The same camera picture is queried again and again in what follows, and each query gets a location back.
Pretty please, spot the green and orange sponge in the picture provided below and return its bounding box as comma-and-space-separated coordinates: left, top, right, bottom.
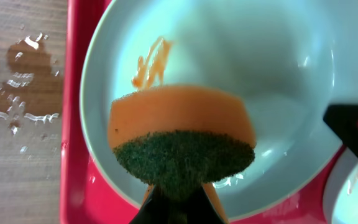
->
108, 85, 256, 224

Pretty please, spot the light blue plate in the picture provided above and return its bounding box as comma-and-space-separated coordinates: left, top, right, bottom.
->
323, 149, 358, 224
79, 0, 358, 222

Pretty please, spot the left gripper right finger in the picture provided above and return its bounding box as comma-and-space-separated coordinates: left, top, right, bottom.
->
186, 186, 227, 224

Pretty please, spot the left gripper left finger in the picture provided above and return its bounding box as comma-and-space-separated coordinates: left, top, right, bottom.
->
129, 186, 168, 224

